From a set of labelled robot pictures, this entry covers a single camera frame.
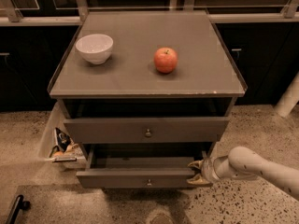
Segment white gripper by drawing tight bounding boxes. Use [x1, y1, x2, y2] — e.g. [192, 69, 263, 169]
[187, 156, 226, 186]

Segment grey drawer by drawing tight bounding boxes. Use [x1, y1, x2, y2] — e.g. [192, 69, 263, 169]
[77, 143, 209, 189]
[64, 117, 229, 144]

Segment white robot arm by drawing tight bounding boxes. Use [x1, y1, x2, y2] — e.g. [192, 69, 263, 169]
[187, 147, 299, 201]

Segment grey top drawer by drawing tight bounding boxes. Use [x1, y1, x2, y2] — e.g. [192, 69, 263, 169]
[64, 117, 229, 144]

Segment grey drawer cabinet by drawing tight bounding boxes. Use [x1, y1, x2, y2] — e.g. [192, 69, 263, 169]
[47, 10, 249, 189]

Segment red apple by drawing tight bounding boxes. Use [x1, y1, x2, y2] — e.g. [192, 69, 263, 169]
[153, 47, 178, 74]

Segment dark background cabinets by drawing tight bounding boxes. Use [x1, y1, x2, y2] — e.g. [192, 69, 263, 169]
[0, 0, 299, 112]

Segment clear plastic storage bin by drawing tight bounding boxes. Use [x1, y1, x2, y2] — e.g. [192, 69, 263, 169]
[37, 102, 88, 170]

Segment dark snack bag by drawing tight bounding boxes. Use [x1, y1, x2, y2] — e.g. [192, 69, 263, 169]
[54, 128, 71, 152]

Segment white ceramic bowl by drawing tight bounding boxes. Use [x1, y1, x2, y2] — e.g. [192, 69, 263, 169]
[75, 34, 114, 64]

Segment white cylindrical post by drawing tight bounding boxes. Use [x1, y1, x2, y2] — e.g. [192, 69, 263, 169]
[274, 72, 299, 117]

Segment black handle object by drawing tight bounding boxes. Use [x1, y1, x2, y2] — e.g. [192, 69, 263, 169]
[5, 195, 31, 224]

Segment metal railing frame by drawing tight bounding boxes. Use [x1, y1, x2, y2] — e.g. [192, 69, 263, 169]
[0, 0, 299, 25]

